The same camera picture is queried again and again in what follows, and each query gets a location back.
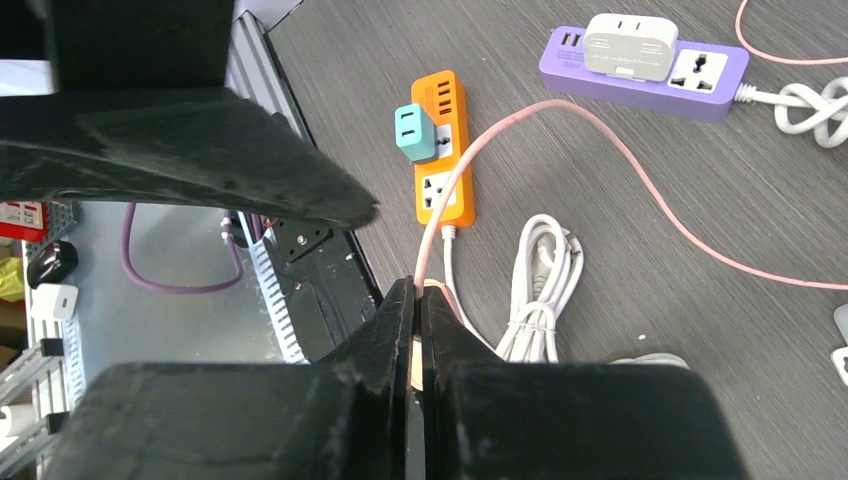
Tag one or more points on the purple power strip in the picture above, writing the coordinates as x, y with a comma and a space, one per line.
700, 86

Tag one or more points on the white adapter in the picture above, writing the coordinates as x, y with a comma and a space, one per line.
633, 47

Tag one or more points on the teal charger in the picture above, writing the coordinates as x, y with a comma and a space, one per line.
415, 133

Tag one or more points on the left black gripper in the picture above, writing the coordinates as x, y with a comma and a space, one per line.
124, 135

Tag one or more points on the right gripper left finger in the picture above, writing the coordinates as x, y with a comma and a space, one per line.
341, 417

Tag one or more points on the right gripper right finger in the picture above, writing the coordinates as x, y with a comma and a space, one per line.
486, 418

